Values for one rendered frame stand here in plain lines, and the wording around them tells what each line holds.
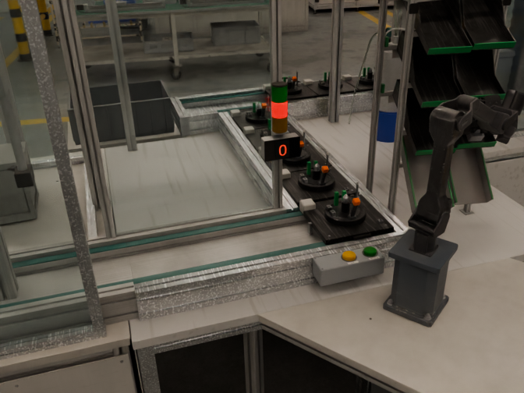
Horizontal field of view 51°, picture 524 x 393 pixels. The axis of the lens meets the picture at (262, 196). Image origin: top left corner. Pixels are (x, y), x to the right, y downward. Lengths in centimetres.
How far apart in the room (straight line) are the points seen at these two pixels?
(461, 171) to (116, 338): 125
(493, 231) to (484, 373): 70
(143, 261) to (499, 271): 113
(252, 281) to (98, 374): 51
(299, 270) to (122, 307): 53
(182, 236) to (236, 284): 29
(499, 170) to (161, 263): 173
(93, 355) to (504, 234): 142
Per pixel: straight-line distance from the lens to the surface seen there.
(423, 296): 159
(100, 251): 183
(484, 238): 207
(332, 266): 165
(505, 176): 290
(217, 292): 165
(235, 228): 186
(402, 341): 158
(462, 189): 200
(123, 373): 170
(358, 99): 311
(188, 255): 179
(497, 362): 159
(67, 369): 167
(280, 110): 173
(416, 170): 194
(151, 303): 162
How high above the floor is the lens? 192
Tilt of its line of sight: 29 degrees down
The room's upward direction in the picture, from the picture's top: 2 degrees counter-clockwise
